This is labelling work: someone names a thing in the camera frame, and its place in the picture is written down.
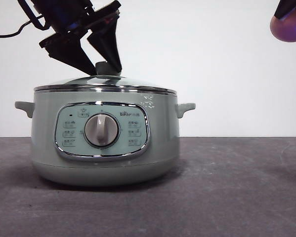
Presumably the glass lid with green knob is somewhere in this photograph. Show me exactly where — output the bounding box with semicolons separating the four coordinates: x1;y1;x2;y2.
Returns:
33;61;177;96

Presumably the pale green electric cooking pot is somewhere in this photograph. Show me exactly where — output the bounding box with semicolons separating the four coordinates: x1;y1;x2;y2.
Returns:
14;86;196;187

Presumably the brown egg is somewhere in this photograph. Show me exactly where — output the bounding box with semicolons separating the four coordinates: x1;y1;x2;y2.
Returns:
270;4;296;43

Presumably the black cable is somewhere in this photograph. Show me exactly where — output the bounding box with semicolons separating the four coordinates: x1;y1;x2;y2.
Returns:
0;0;48;39

